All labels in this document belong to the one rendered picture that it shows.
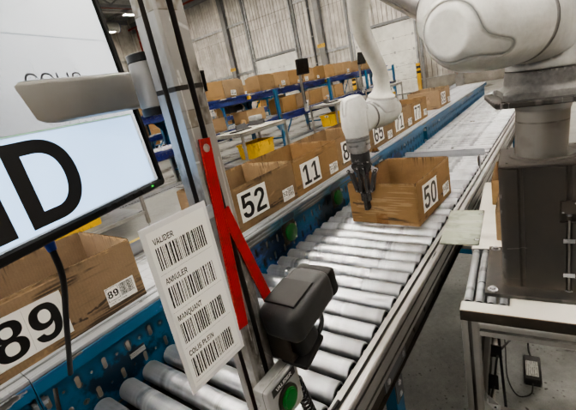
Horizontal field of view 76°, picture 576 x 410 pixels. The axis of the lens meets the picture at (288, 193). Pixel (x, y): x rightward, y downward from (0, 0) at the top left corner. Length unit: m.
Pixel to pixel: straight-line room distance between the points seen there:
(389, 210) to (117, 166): 1.18
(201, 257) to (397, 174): 1.54
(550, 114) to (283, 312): 0.74
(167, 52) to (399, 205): 1.19
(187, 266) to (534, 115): 0.82
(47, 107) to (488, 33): 0.66
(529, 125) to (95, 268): 1.08
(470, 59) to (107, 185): 0.63
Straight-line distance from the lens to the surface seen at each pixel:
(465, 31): 0.76
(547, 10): 0.87
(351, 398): 0.84
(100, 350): 1.04
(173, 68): 0.43
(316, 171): 1.72
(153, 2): 0.44
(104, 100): 0.49
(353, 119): 1.39
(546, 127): 1.01
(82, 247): 1.34
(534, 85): 0.97
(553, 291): 1.11
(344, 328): 1.01
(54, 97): 0.46
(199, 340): 0.45
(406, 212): 1.48
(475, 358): 1.12
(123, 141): 0.52
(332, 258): 1.34
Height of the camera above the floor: 1.35
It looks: 16 degrees down
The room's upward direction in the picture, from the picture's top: 12 degrees counter-clockwise
